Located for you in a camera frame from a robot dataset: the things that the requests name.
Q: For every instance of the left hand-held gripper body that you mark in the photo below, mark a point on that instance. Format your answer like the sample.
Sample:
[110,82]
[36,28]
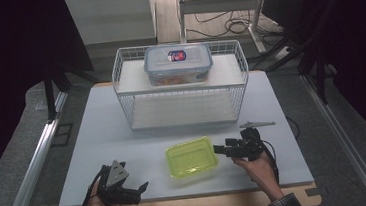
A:
[113,189]

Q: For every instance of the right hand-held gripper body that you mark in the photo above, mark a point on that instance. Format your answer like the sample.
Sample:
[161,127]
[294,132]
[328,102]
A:
[251,145]

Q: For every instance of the yellow-green plastic container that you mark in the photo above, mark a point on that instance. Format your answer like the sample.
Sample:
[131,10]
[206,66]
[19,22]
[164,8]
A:
[190,157]

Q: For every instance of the clear container with blue lid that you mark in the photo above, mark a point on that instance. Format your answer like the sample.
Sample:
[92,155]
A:
[178,66]

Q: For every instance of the person's right hand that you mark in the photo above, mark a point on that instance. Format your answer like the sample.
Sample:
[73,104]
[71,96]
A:
[262,173]

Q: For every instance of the white power strip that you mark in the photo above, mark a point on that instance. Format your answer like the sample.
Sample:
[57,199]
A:
[282,53]

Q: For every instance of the black metal stand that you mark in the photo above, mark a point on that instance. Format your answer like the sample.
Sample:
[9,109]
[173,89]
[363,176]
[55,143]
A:
[319,74]
[50,98]

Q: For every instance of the dark curtain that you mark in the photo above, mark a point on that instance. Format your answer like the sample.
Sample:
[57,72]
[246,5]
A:
[7,64]
[359,34]

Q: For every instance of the aluminium rail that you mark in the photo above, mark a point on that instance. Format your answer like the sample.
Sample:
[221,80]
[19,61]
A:
[33,169]
[341,142]

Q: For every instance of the white metal desk frame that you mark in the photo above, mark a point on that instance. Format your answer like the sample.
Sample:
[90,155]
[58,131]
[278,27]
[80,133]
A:
[219,4]

